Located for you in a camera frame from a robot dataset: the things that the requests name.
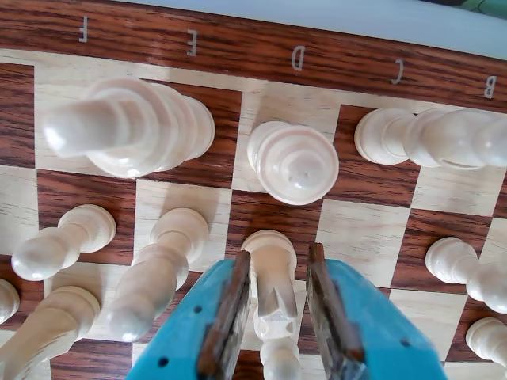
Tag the white wooden king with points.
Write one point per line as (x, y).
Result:
(130, 126)

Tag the wooden folding chessboard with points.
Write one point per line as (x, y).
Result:
(277, 213)

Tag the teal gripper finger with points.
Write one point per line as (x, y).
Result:
(368, 328)
(182, 340)

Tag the white wooden knight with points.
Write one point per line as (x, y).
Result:
(273, 269)
(47, 328)

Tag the white wooden queen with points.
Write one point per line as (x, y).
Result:
(293, 162)

